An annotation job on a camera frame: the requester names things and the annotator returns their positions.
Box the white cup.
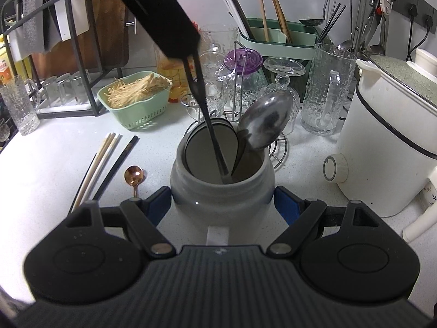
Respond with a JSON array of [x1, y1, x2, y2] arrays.
[[418, 180, 437, 214]]

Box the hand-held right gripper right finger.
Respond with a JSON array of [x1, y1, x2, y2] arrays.
[[268, 185, 379, 257]]

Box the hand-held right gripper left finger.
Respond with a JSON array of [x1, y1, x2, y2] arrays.
[[65, 186, 175, 258]]

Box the grey textured board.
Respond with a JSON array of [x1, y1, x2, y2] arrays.
[[8, 0, 46, 60]]

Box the small glass tumbler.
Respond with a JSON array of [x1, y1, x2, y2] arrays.
[[42, 75, 59, 105], [71, 71, 92, 105], [57, 73, 74, 105]]

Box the beige wooden chopstick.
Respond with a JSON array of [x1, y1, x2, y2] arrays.
[[72, 132, 114, 212]]

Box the upturned glass goblet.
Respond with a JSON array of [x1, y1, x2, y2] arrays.
[[264, 56, 307, 136]]

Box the black wall socket strip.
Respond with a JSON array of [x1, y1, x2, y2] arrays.
[[392, 0, 437, 32]]

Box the white electric cooker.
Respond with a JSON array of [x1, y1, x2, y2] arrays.
[[323, 49, 437, 243]]

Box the bundle of black chopsticks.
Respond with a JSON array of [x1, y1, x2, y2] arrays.
[[317, 3, 351, 46]]

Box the white rack tray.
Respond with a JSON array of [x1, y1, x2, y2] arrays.
[[36, 101, 99, 115]]

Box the green utensil holder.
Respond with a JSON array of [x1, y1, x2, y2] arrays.
[[237, 17, 337, 93]]

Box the steel cabinet handle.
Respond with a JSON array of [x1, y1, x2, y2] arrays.
[[125, 7, 136, 37]]

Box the enoki mushroom bundle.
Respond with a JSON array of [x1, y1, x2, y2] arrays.
[[104, 73, 171, 108]]

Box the rose gold spoon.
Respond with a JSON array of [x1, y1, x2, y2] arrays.
[[124, 166, 146, 199]]

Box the tall textured glass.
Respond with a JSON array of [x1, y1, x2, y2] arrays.
[[199, 24, 238, 76]]

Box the black power cable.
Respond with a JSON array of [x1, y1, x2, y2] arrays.
[[406, 5, 416, 63], [414, 15, 434, 53]]

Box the bundle of white chopsticks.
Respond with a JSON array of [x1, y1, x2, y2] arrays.
[[214, 0, 255, 40]]

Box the black chopstick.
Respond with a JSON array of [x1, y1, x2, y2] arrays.
[[91, 135, 140, 201]]

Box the yellow orange package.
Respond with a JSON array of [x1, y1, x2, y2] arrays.
[[0, 43, 17, 86]]

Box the white cutting board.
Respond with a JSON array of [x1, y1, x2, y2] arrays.
[[55, 0, 86, 39]]

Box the purple lid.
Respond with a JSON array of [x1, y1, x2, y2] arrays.
[[223, 48, 264, 76]]

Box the red lid plastic jar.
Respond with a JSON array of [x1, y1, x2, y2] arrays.
[[155, 20, 200, 105]]

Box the light wooden chopstick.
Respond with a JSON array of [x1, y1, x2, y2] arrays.
[[258, 0, 271, 42]]

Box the brown wooden cutting board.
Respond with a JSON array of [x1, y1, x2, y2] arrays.
[[34, 0, 132, 73]]

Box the brown wooden chopstick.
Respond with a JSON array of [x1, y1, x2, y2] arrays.
[[270, 0, 293, 44], [267, 0, 289, 43]]

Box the black metal dish rack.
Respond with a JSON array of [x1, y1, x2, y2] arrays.
[[0, 0, 132, 120]]

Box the steel wire cup rack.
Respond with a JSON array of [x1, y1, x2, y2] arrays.
[[181, 40, 291, 171]]

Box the green colander basket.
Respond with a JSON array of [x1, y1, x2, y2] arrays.
[[97, 72, 171, 131]]

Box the textured glass mug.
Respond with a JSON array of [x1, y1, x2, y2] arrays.
[[300, 43, 357, 136], [0, 75, 40, 136]]

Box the large steel spoon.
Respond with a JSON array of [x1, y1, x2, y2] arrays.
[[230, 90, 294, 178]]

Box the black long-handled utensil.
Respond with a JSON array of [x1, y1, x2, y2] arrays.
[[95, 0, 230, 183]]

